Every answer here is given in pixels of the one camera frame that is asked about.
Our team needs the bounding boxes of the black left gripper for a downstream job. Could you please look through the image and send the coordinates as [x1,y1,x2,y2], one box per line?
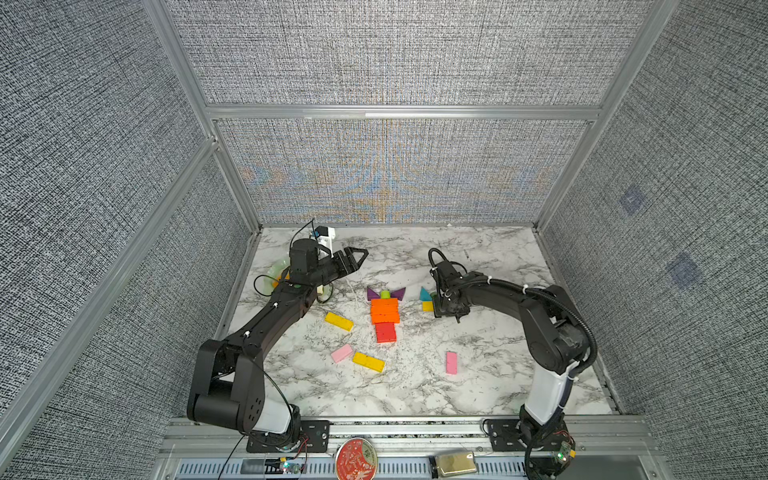
[309,247,367,289]

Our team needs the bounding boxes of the orange block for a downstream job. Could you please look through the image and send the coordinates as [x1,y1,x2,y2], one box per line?
[371,298,399,310]
[371,313,400,325]
[370,304,399,317]

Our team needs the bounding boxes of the red block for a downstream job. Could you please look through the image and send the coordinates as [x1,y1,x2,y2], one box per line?
[376,332,397,343]
[375,323,396,336]

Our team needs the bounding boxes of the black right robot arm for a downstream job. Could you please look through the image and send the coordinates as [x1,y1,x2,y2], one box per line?
[430,261,598,449]

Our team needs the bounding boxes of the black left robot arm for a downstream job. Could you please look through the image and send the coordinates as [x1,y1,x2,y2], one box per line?
[187,239,369,435]

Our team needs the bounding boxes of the pink block right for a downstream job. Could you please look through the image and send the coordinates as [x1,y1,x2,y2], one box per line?
[445,351,458,375]

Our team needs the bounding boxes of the pink block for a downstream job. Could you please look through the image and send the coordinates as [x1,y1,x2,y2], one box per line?
[445,351,458,375]
[331,344,354,363]

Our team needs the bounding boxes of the green wavy plate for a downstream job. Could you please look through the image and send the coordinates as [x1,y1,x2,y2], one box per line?
[265,257,333,303]

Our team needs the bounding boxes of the pink block left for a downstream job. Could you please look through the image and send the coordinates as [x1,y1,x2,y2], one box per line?
[331,344,354,363]

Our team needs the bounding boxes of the gold metal box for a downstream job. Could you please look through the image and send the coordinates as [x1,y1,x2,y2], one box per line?
[428,450,478,479]

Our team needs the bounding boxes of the red round tin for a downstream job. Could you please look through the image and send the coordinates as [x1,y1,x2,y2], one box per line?
[334,438,378,480]

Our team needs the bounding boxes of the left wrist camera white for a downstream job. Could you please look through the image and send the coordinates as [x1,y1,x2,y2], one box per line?
[312,226,336,256]

